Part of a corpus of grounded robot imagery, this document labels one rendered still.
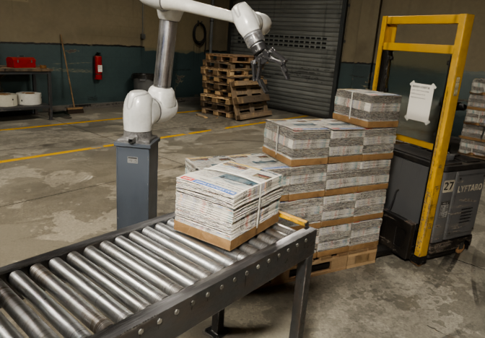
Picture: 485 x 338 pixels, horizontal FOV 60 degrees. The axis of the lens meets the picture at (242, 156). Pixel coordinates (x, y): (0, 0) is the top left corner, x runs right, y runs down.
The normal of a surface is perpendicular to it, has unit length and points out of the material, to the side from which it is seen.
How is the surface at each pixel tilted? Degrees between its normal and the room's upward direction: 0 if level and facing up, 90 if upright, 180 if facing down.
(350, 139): 90
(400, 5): 90
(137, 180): 90
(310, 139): 90
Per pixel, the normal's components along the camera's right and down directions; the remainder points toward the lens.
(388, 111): 0.46, 0.25
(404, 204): -0.89, 0.06
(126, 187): -0.07, 0.25
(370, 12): -0.65, 0.15
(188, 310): 0.76, 0.22
